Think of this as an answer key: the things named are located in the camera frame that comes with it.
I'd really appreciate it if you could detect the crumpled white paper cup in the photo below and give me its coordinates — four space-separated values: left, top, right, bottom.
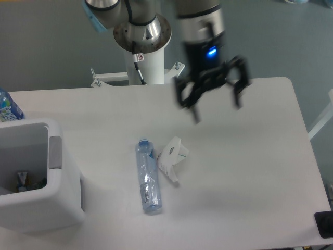
157 136 189 182

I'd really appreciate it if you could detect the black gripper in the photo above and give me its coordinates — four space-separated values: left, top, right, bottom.
173 32 251 124

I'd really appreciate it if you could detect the white trash can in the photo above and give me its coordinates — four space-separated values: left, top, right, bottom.
1 118 85 233

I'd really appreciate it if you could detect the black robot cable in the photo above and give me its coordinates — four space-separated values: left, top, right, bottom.
132 41 147 85

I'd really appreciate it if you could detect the black device at table edge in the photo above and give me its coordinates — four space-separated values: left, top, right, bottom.
314 210 332 239

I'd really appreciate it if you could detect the white frame at right edge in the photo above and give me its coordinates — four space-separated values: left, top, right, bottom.
308 89 332 140

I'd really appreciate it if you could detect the trash inside the can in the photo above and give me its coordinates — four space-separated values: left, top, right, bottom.
16 171 47 193

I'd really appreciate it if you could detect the blue labelled water bottle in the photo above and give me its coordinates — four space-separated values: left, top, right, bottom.
1 89 25 122

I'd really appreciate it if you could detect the empty clear plastic bottle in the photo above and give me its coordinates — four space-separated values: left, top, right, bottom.
135 137 162 215

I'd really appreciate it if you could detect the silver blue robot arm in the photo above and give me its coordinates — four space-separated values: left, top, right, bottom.
82 1 250 122

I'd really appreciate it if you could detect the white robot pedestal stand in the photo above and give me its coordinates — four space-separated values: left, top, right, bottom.
91 45 185 88

